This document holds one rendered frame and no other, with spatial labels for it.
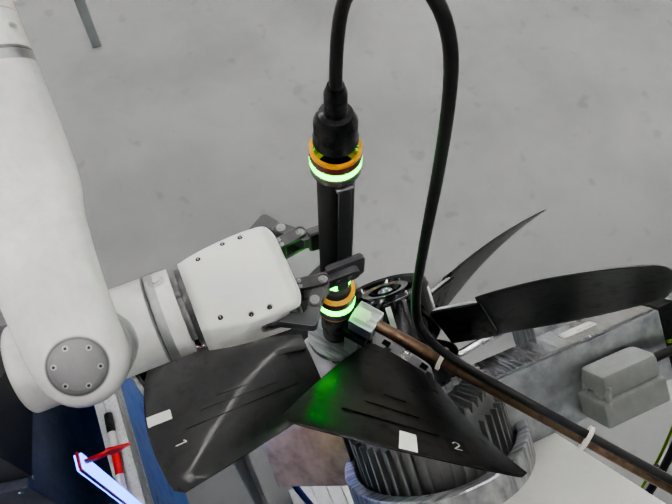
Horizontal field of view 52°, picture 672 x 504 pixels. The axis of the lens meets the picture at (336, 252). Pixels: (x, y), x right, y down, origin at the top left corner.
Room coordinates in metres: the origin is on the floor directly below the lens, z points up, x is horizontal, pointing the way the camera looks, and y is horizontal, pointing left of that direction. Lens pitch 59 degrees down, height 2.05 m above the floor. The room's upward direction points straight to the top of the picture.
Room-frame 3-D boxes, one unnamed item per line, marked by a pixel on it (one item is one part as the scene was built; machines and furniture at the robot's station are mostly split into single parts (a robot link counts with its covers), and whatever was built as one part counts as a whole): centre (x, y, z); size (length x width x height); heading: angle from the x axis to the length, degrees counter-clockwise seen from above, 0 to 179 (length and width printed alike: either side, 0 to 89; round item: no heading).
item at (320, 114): (0.36, 0.00, 1.46); 0.04 x 0.04 x 0.46
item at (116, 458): (0.32, 0.38, 0.87); 0.14 x 0.01 x 0.01; 20
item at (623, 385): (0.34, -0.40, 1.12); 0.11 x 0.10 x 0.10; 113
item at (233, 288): (0.31, 0.10, 1.46); 0.11 x 0.10 x 0.07; 114
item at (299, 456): (0.31, 0.03, 0.98); 0.20 x 0.16 x 0.20; 23
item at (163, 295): (0.29, 0.16, 1.46); 0.09 x 0.03 x 0.08; 24
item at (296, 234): (0.36, 0.06, 1.46); 0.05 x 0.05 x 0.03; 83
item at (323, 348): (0.35, -0.01, 1.31); 0.09 x 0.07 x 0.10; 58
